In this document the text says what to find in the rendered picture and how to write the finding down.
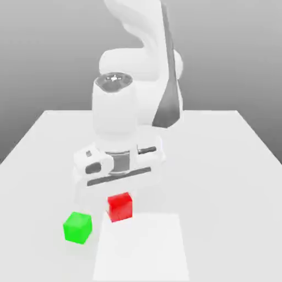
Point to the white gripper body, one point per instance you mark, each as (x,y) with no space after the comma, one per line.
(119,175)

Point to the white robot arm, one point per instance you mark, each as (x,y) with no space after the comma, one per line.
(114,114)

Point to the small red cube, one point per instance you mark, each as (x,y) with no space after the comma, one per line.
(120,207)

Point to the small green cube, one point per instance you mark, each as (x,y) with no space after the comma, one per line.
(77,228)

